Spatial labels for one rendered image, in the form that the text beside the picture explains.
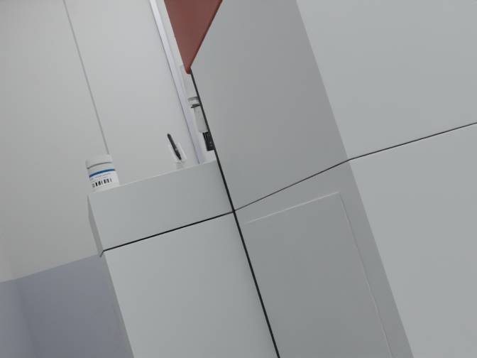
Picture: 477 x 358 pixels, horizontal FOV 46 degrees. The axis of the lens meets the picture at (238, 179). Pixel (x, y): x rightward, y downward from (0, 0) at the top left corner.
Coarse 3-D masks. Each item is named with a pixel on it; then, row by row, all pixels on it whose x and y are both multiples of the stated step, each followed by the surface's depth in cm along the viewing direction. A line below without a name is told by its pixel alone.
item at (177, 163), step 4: (176, 144) 183; (172, 148) 182; (180, 148) 181; (172, 152) 180; (180, 152) 180; (176, 156) 179; (180, 156) 180; (184, 156) 178; (176, 160) 177; (184, 160) 178; (176, 164) 180; (180, 164) 181; (184, 164) 181; (176, 168) 181; (180, 168) 181
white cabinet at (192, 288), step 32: (224, 224) 147; (128, 256) 140; (160, 256) 142; (192, 256) 144; (224, 256) 146; (128, 288) 138; (160, 288) 140; (192, 288) 142; (224, 288) 144; (128, 320) 137; (160, 320) 139; (192, 320) 141; (224, 320) 143; (256, 320) 145; (128, 352) 167; (160, 352) 138; (192, 352) 140; (224, 352) 142; (256, 352) 144
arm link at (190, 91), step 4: (180, 68) 205; (184, 68) 203; (184, 72) 204; (184, 76) 204; (188, 76) 203; (184, 80) 205; (188, 80) 204; (184, 84) 206; (188, 84) 204; (192, 84) 203; (188, 88) 204; (192, 88) 204; (188, 92) 205; (192, 92) 204; (188, 96) 205; (192, 96) 204; (196, 96) 204
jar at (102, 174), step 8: (88, 160) 146; (96, 160) 145; (104, 160) 146; (88, 168) 147; (96, 168) 145; (104, 168) 146; (112, 168) 147; (96, 176) 145; (104, 176) 145; (112, 176) 146; (96, 184) 145; (104, 184) 145; (112, 184) 146
